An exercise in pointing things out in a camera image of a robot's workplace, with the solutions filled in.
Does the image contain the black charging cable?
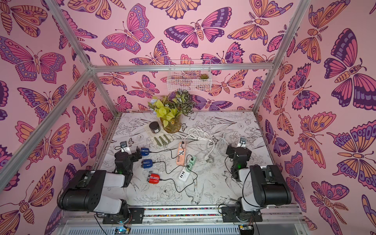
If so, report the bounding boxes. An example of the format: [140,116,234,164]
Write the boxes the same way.
[152,154,194,175]
[149,140,187,161]
[159,164,199,193]

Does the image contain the green power adapter cube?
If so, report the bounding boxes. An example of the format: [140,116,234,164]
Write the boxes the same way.
[189,156,197,165]

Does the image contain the pink power strip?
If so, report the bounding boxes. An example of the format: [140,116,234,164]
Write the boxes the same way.
[176,141,186,165]

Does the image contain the white power strip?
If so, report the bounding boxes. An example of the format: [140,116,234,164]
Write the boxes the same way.
[178,167,191,182]

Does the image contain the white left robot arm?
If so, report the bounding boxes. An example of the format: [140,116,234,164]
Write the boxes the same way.
[57,147,143,224]

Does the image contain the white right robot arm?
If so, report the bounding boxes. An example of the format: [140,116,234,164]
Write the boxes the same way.
[218,146,292,223]

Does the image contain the white power plug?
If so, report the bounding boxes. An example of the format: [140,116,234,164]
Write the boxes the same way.
[204,155,214,164]

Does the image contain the small black jar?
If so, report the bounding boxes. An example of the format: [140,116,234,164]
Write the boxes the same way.
[149,121,161,134]

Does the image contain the potted green artificial plant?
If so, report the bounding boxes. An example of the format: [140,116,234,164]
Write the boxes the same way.
[148,91,196,134]

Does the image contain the small plant in basket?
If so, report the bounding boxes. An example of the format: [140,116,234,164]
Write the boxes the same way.
[199,73,210,80]

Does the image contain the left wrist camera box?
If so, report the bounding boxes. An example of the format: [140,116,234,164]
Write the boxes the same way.
[120,141,131,154]

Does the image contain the white coiled power cord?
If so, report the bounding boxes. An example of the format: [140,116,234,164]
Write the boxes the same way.
[183,125,236,163]

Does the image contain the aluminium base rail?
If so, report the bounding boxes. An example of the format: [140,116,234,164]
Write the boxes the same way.
[56,204,310,235]

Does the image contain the white wire wall basket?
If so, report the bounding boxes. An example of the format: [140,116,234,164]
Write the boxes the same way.
[165,59,212,92]

